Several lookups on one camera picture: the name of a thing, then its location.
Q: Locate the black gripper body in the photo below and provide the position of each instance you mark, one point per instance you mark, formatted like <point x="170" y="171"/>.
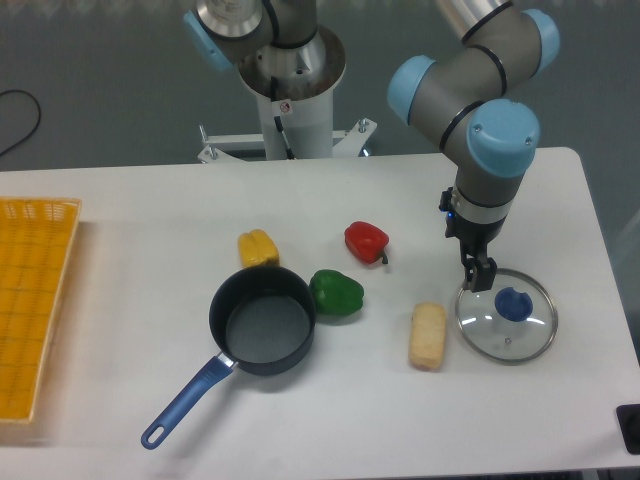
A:
<point x="474" y="225"/>

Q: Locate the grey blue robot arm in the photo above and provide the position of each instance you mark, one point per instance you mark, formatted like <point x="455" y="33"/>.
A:
<point x="460" y="106"/>

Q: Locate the bread loaf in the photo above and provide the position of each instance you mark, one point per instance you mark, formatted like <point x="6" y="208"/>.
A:
<point x="427" y="336"/>

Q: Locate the glass lid blue knob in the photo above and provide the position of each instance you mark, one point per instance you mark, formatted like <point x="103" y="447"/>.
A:
<point x="513" y="322"/>

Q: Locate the red bell pepper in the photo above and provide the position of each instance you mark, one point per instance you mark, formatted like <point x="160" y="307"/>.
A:
<point x="366" y="242"/>

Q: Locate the green bell pepper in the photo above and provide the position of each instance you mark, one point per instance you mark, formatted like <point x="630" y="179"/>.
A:
<point x="336" y="294"/>

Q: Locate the black table grommet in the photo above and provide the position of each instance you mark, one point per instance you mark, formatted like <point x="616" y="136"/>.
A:
<point x="629" y="422"/>

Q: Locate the yellow bell pepper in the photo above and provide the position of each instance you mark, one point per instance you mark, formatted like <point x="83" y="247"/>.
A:
<point x="257" y="248"/>

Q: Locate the yellow woven basket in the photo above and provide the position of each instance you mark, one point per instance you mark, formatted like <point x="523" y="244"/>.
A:
<point x="37" y="237"/>

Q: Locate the dark saucepan blue handle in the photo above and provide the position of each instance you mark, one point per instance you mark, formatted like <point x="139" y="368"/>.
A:
<point x="263" y="320"/>

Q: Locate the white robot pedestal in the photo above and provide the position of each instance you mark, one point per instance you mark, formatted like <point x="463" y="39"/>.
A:
<point x="293" y="90"/>

